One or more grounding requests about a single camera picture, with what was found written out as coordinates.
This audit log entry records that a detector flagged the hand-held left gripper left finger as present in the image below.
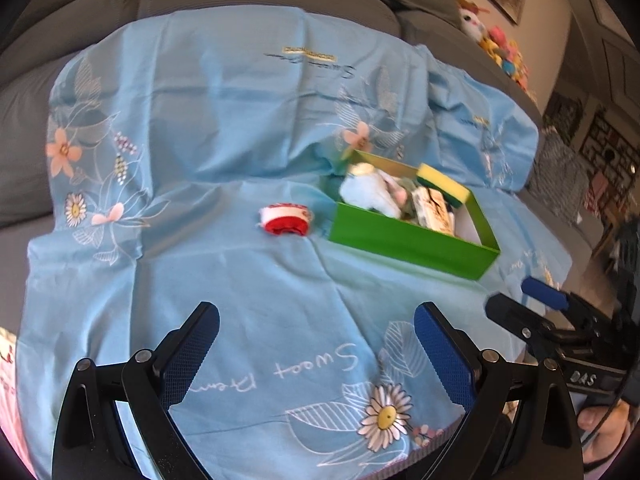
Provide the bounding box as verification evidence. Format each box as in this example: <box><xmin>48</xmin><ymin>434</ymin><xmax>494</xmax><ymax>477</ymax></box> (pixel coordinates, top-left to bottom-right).
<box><xmin>51</xmin><ymin>301</ymin><xmax>221</xmax><ymax>480</ymax></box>

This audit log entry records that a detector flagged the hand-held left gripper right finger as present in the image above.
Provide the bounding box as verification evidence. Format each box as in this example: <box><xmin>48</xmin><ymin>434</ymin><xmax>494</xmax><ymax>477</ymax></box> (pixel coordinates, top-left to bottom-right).
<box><xmin>414</xmin><ymin>301</ymin><xmax>585</xmax><ymax>480</ymax></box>

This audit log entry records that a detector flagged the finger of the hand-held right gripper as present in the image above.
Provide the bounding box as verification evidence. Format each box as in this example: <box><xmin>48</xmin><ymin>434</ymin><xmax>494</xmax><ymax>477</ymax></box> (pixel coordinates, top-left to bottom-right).
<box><xmin>485</xmin><ymin>292</ymin><xmax>557</xmax><ymax>352</ymax></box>
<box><xmin>521</xmin><ymin>276</ymin><xmax>583</xmax><ymax>312</ymax></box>

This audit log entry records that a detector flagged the green cardboard box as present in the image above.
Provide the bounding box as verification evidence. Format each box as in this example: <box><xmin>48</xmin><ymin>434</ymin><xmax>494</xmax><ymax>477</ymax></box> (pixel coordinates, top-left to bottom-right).
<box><xmin>320</xmin><ymin>149</ymin><xmax>502</xmax><ymax>282</ymax></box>

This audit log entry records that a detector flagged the orange and blue tissue pack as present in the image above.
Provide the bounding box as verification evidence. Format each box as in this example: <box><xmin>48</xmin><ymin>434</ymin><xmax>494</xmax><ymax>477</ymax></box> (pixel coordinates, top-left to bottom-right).
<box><xmin>412</xmin><ymin>187</ymin><xmax>457</xmax><ymax>235</ymax></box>

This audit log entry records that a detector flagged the sage green cloth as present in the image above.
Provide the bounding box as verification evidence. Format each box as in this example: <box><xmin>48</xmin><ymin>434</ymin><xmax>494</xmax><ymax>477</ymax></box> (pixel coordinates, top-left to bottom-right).
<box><xmin>397</xmin><ymin>180</ymin><xmax>426</xmax><ymax>223</ymax></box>

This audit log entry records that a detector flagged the yellow sponge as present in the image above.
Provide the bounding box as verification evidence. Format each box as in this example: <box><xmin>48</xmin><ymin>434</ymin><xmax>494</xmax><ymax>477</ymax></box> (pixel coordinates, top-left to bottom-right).
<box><xmin>416</xmin><ymin>162</ymin><xmax>473</xmax><ymax>209</ymax></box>

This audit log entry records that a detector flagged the red and white sock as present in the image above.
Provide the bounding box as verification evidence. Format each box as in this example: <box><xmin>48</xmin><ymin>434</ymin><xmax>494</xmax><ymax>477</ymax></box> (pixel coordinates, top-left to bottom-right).
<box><xmin>257</xmin><ymin>203</ymin><xmax>313</xmax><ymax>237</ymax></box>

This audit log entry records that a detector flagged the light blue elephant plush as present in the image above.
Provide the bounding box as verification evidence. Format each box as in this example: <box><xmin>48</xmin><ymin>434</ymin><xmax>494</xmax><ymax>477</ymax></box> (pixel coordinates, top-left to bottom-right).
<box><xmin>339</xmin><ymin>162</ymin><xmax>416</xmax><ymax>218</ymax></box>

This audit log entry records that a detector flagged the person's right hand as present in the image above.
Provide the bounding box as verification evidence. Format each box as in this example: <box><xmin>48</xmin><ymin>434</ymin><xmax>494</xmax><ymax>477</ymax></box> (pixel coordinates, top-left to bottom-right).
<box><xmin>577</xmin><ymin>400</ymin><xmax>637</xmax><ymax>461</ymax></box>

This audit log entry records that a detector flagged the grey checked pillow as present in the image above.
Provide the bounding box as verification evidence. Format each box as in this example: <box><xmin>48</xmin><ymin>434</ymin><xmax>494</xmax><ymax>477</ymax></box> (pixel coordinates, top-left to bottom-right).
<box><xmin>525</xmin><ymin>132</ymin><xmax>591</xmax><ymax>221</ymax></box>

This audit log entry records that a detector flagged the cartoon printed mat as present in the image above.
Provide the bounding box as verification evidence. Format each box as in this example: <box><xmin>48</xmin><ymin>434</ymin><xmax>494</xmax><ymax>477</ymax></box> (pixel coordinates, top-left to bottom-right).
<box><xmin>0</xmin><ymin>327</ymin><xmax>36</xmax><ymax>461</ymax></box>

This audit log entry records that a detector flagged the dark framed picture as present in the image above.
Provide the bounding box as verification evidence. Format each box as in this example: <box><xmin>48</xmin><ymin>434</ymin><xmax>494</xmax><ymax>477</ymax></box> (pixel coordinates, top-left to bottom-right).
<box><xmin>542</xmin><ymin>92</ymin><xmax>583</xmax><ymax>133</ymax></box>

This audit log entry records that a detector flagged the light blue floral sheet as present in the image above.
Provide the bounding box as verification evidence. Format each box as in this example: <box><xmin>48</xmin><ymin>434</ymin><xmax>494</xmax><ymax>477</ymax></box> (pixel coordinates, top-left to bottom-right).
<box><xmin>22</xmin><ymin>0</ymin><xmax>573</xmax><ymax>480</ymax></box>

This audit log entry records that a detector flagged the pile of colourful plush toys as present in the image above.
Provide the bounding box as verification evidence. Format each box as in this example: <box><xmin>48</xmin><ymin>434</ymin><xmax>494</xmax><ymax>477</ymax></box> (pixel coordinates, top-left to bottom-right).
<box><xmin>455</xmin><ymin>0</ymin><xmax>531</xmax><ymax>93</ymax></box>

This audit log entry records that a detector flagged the grey sofa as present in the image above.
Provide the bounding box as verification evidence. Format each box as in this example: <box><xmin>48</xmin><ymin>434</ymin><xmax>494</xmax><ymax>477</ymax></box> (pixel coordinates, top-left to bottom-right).
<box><xmin>0</xmin><ymin>0</ymin><xmax>616</xmax><ymax>261</ymax></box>

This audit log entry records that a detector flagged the black lattice wall decoration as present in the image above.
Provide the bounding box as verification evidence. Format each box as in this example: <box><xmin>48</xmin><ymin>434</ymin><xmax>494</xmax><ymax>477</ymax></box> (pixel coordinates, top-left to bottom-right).
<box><xmin>580</xmin><ymin>107</ymin><xmax>640</xmax><ymax>196</ymax></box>

